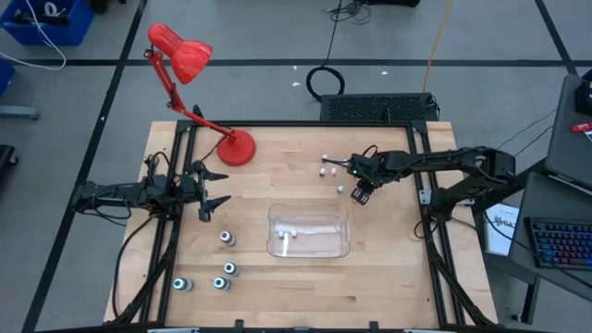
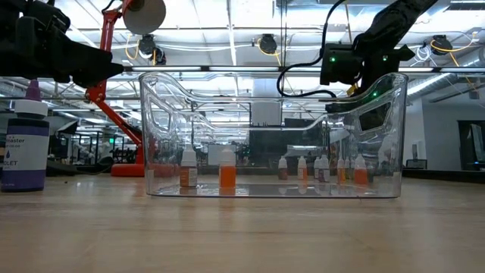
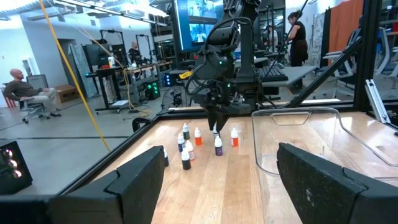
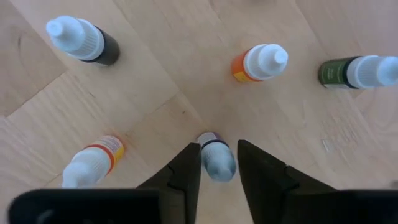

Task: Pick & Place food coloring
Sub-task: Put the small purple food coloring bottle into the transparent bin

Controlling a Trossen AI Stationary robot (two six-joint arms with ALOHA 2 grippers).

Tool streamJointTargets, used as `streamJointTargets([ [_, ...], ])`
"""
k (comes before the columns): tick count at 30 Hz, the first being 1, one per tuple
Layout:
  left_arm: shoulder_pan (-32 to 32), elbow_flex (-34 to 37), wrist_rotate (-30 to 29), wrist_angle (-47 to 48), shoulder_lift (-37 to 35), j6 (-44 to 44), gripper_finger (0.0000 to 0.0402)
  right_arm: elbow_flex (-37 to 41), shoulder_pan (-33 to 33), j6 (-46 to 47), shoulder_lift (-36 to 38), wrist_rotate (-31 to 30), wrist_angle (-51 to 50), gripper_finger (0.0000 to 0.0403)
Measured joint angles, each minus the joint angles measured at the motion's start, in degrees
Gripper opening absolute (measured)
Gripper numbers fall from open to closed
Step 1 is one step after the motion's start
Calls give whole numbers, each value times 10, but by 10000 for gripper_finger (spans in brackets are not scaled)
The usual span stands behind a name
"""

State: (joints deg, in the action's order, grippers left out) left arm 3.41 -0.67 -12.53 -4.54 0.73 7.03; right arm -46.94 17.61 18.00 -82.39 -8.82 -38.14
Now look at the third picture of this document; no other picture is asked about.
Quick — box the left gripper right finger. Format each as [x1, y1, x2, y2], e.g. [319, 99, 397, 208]
[276, 142, 398, 224]

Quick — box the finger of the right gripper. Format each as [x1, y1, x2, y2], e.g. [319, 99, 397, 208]
[217, 108, 231, 134]
[206, 107, 219, 129]

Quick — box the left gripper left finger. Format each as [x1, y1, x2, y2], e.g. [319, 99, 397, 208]
[46, 145, 166, 224]

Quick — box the small red-orange food coloring bottle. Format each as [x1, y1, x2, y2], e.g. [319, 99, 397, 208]
[230, 127, 239, 147]

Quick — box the small purple food coloring bottle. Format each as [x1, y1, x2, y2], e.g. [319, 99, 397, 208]
[214, 135, 224, 157]

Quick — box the small blue food coloring bottle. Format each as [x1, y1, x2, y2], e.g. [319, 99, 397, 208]
[177, 133, 186, 153]

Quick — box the clear plastic bin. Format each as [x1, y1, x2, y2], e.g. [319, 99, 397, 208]
[251, 106, 398, 188]

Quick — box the small black food coloring bottle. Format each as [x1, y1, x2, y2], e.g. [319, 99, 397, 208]
[181, 147, 192, 170]

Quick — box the black floor fan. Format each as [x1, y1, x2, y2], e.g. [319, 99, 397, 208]
[160, 84, 188, 112]

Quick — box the large blue display screen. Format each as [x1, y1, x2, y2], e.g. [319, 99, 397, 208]
[174, 0, 225, 53]

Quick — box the green-lit computer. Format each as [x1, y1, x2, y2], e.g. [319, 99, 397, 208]
[143, 78, 162, 101]

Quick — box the dark gray desk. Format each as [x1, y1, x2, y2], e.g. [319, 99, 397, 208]
[234, 55, 318, 90]

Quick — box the standing person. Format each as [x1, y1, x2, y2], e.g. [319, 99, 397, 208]
[286, 10, 309, 68]

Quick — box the black equipment desk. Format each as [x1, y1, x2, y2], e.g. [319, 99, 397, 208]
[84, 60, 174, 115]

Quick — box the cardboard box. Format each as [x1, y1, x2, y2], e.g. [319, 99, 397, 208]
[54, 84, 81, 104]

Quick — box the black lit PC case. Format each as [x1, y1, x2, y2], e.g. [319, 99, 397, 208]
[0, 141, 34, 196]

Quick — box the white office chair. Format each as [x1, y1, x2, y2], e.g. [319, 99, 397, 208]
[373, 27, 398, 80]
[322, 28, 361, 80]

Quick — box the gray office chair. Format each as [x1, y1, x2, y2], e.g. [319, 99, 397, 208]
[2, 82, 52, 124]

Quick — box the orange partition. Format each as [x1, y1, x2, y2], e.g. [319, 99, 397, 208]
[328, 0, 365, 54]

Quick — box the gray monitor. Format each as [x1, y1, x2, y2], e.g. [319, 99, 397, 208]
[25, 73, 50, 91]

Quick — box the seated person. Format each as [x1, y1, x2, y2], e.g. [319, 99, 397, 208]
[2, 68, 62, 118]

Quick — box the silver aluminium bracket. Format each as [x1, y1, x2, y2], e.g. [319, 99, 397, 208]
[364, 78, 392, 124]

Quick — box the yellow cable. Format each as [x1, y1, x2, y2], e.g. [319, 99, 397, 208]
[38, 0, 112, 152]

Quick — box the black aluminium frame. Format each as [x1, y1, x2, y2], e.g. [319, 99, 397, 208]
[57, 0, 398, 196]

